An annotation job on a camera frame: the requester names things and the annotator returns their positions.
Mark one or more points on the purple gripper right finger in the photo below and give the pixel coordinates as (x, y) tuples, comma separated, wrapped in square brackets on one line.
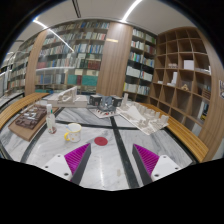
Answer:
[(151, 166)]

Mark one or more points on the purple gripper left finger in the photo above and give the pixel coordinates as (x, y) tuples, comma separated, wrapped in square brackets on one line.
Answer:
[(70, 166)]

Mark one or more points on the clear plastic water bottle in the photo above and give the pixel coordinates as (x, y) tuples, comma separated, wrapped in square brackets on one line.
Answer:
[(50, 120)]

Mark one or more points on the red round coaster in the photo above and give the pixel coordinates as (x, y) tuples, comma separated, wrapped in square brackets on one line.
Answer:
[(101, 141)]

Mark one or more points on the white city block model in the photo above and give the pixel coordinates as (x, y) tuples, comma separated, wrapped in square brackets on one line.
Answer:
[(146, 120)]

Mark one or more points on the wooden bench right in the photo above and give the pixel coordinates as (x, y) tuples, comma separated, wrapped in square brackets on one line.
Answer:
[(191, 141)]

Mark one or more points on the wooden bench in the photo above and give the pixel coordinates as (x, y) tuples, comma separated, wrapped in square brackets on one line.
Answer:
[(191, 141), (14, 108)]

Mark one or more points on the dark grey house model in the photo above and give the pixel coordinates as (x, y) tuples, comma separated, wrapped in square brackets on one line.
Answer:
[(104, 106)]

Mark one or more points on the brown architectural model board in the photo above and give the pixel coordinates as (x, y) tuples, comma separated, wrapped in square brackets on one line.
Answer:
[(29, 122)]

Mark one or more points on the white building model left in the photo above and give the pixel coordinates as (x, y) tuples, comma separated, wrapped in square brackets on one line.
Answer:
[(68, 98)]

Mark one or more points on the bookshelf with books right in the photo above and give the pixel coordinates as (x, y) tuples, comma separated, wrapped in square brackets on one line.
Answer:
[(140, 65)]

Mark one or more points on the bookshelf with books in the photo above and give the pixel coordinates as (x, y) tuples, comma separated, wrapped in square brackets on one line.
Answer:
[(71, 55), (140, 65)]

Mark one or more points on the wooden bench left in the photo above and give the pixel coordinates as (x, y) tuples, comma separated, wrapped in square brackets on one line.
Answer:
[(14, 108)]

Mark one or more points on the wooden cubby shelf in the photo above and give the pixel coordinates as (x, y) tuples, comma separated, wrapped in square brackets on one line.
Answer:
[(181, 83)]

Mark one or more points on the bookshelf with books centre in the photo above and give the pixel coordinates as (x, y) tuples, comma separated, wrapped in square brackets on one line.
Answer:
[(71, 55)]

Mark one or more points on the white mug yellow handle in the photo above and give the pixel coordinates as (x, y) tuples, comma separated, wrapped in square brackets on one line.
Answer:
[(73, 132)]

